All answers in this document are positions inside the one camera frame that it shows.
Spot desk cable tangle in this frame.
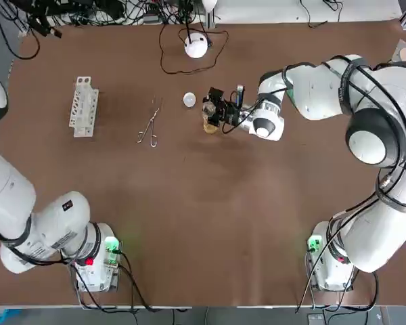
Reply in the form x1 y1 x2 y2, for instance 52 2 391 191
47 0 204 26

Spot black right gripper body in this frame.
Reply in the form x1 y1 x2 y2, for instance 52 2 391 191
223 99 245 125

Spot glass beaker with amber liquid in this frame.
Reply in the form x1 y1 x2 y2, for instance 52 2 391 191
203 117 220 135

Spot metal crucible tongs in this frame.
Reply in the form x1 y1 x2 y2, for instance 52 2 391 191
136 95 163 148

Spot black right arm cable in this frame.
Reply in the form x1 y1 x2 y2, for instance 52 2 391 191
280 56 406 312

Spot black lamp cable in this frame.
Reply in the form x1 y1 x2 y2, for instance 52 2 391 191
159 23 229 74

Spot black equipment box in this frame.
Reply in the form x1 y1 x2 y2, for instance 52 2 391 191
32 0 101 16

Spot white test tube rack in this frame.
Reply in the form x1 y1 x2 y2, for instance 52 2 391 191
68 76 100 139

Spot small glass beaker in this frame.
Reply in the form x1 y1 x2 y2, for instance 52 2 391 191
202 97 218 118

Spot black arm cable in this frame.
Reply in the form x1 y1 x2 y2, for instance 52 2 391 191
280 56 406 312
0 5 156 312

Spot blue plastic object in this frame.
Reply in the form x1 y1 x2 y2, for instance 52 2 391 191
0 307 21 325

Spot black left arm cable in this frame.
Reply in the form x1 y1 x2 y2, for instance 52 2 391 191
0 5 156 312

